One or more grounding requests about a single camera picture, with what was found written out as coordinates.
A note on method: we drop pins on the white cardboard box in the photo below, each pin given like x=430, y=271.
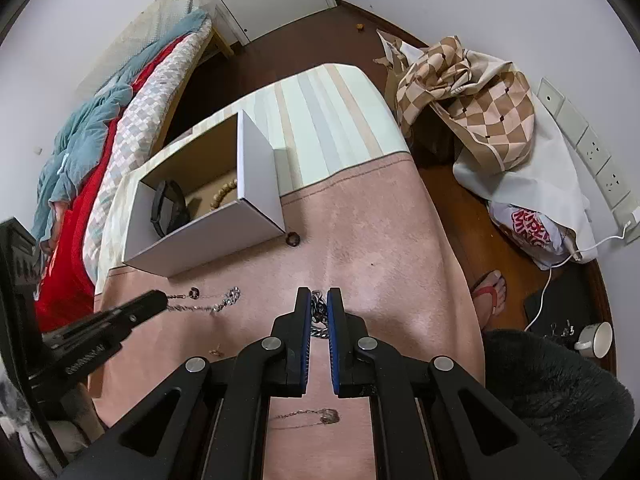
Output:
x=200, y=255

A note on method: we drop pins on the black wristband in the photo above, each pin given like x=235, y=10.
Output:
x=159, y=210

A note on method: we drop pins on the brown cardboard piece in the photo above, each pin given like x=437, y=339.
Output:
x=392, y=52

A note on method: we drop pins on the white wall socket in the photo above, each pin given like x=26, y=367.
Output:
x=614, y=182
x=593, y=151

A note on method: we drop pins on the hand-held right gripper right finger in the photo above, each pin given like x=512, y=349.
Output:
x=334, y=345

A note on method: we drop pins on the person's foot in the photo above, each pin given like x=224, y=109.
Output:
x=497, y=280

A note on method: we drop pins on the pink striped tablecloth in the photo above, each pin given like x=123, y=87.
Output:
x=390, y=240

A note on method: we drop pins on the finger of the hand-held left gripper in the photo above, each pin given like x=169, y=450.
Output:
x=142, y=307

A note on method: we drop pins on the white bed sheet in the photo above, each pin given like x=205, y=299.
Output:
x=150, y=15

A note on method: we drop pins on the blue blanket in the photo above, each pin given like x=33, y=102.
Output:
x=90, y=120

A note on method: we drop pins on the wooden bed frame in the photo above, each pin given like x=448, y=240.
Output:
x=222, y=42

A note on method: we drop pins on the black fluffy cushion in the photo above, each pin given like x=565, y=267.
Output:
x=555, y=405

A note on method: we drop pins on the brown checked cloth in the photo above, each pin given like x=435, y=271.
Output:
x=480, y=105

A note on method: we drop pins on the red printed plastic bag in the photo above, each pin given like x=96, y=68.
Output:
x=530, y=230

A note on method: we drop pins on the red flip-flop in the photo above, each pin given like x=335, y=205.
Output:
x=487, y=297

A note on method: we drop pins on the bunch of keys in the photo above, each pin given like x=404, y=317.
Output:
x=565, y=330

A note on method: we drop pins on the small gold earring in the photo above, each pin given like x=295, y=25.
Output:
x=216, y=351

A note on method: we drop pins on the bed with blankets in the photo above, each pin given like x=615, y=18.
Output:
x=75, y=240

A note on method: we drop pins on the white cup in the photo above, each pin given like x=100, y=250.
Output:
x=597, y=337

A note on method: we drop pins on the checkered quilt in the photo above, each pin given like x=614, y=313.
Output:
x=145, y=105

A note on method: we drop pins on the black floor pad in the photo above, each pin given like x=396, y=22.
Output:
x=555, y=305

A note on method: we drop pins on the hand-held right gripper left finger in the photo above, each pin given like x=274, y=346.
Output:
x=303, y=345

